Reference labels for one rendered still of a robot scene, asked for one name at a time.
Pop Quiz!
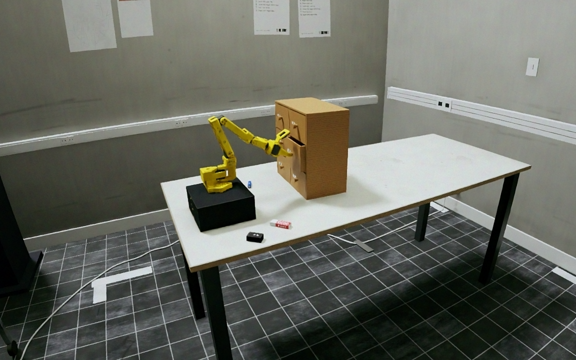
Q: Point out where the brown wooden chest of drawers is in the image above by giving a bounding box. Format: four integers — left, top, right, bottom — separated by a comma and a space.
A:
275, 97, 350, 200

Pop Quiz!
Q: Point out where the red and white eraser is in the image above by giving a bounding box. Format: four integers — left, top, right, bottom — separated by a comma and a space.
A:
270, 219, 292, 229

